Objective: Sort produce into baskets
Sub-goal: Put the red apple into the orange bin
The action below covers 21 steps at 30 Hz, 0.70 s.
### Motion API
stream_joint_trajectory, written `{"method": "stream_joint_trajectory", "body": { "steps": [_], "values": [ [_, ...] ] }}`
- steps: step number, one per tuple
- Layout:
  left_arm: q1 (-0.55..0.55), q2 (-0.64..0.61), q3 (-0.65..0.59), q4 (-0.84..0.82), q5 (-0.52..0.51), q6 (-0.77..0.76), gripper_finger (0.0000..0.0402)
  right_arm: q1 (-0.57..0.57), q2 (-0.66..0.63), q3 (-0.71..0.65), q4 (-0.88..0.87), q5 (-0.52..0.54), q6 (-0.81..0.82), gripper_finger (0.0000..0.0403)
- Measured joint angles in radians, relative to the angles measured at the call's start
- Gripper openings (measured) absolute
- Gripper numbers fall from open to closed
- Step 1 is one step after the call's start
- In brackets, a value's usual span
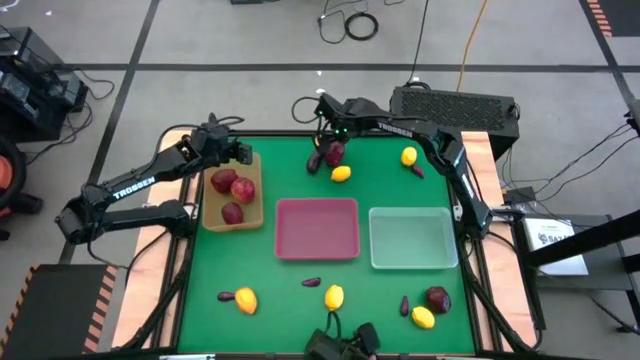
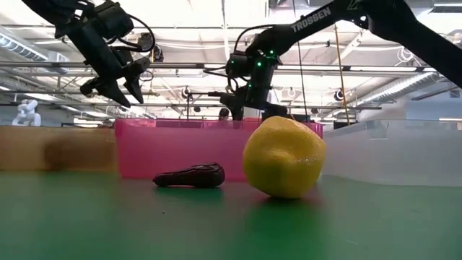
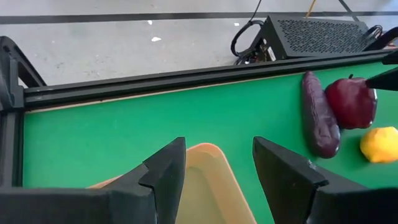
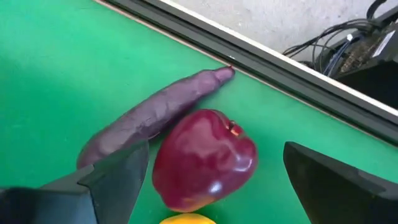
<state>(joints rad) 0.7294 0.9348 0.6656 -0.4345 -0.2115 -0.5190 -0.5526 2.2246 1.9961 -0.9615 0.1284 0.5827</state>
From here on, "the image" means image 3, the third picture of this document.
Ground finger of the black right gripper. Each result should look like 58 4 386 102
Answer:
365 67 398 91
381 49 398 65

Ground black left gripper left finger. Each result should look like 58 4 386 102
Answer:
90 136 187 224

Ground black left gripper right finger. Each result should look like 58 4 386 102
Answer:
252 136 369 224

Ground dark red apple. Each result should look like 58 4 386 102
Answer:
325 74 378 130

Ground long purple eggplant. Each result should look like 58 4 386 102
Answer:
302 70 341 159

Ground orange translucent plastic basket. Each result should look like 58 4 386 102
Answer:
86 142 257 224

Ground yellow lemon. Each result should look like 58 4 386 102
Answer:
359 126 398 164

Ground black perforated computer case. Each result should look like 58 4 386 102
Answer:
251 14 383 62

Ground black computer cable loop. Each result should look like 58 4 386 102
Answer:
363 24 398 52

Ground yellow cable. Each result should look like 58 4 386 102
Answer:
306 0 317 18

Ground black table frame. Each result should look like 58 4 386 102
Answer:
0 35 398 187

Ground long black cable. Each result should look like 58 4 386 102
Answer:
249 0 262 23

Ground black computer cable bundle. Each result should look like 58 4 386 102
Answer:
230 19 265 65

